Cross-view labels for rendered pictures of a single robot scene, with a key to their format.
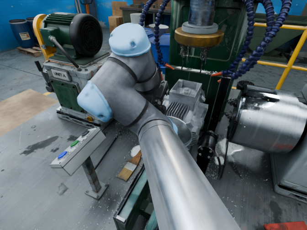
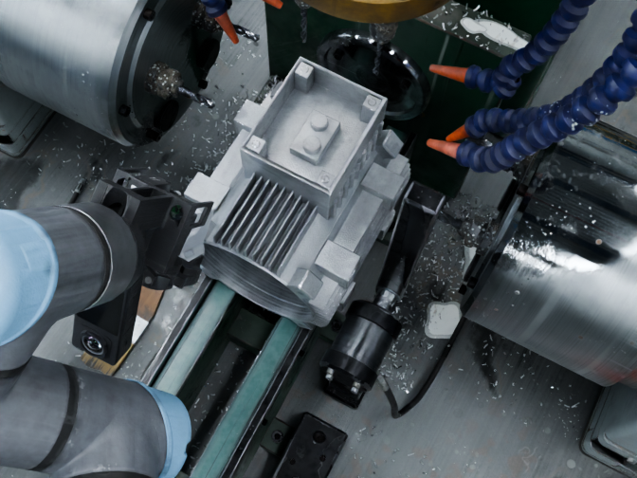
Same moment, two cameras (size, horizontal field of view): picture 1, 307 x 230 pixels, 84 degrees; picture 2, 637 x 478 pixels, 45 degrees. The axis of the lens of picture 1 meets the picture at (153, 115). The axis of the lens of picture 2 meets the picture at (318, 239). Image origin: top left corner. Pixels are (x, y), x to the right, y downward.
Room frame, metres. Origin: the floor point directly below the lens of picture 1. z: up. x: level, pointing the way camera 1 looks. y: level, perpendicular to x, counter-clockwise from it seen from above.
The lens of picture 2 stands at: (0.24, -0.15, 1.80)
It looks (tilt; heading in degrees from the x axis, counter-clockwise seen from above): 69 degrees down; 1
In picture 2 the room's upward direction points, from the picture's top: 3 degrees clockwise
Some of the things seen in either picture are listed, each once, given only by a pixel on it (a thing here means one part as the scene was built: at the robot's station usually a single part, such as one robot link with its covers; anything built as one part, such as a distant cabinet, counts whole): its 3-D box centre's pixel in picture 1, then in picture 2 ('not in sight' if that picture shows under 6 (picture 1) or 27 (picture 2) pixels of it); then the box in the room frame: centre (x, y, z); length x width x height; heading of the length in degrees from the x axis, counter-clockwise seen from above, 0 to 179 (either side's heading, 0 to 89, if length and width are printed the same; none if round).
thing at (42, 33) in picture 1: (70, 59); not in sight; (0.89, 0.44, 1.16); 0.33 x 0.26 x 0.42; 66
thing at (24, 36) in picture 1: (43, 34); not in sight; (4.90, 2.92, 0.37); 1.20 x 0.80 x 0.74; 148
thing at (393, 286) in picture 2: (217, 109); (404, 252); (0.49, -0.22, 1.12); 0.04 x 0.03 x 0.26; 156
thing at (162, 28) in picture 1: (158, 35); not in sight; (2.33, -0.07, 0.93); 0.25 x 0.24 x 0.25; 153
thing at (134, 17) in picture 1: (137, 23); not in sight; (2.85, 0.24, 0.99); 0.24 x 0.22 x 0.24; 63
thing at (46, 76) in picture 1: (51, 76); not in sight; (0.87, 0.56, 1.07); 0.08 x 0.07 x 0.20; 156
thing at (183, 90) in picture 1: (185, 95); (314, 140); (0.61, -0.13, 1.11); 0.12 x 0.11 x 0.07; 155
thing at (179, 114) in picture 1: (180, 118); (296, 208); (0.57, -0.11, 1.01); 0.20 x 0.19 x 0.19; 155
